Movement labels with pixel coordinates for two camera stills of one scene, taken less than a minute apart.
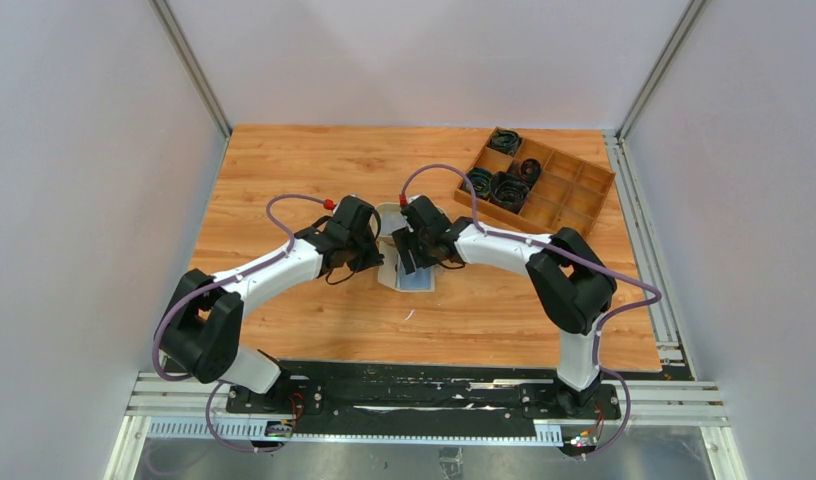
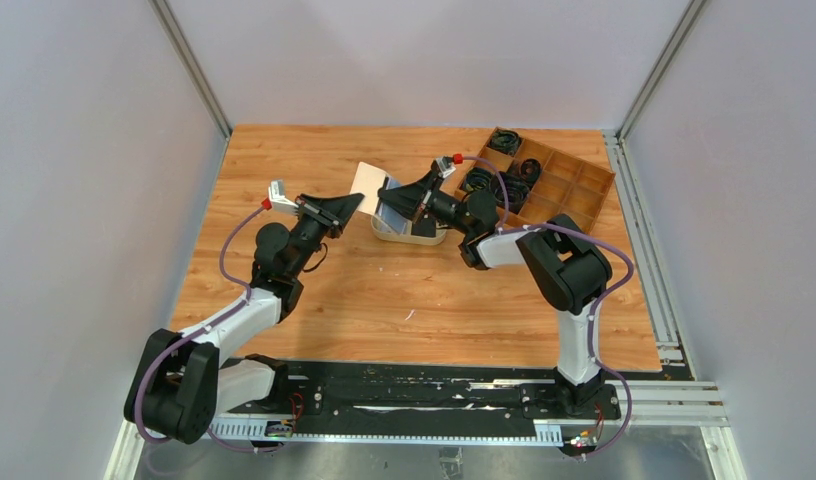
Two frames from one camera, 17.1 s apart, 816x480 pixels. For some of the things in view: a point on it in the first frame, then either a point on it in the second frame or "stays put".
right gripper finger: (407, 249) → (409, 196)
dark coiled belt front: (508, 191) stays put
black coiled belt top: (505, 141) stays put
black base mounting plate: (420, 395) stays put
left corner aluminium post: (164, 12) stays put
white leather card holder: (392, 270) → (385, 215)
